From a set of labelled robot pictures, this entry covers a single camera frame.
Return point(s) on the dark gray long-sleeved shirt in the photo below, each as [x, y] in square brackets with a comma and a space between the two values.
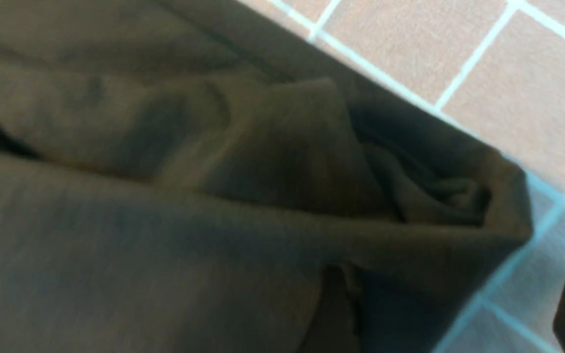
[184, 176]

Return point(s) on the pink checkered tablecloth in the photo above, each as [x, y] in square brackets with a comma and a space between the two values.
[495, 68]

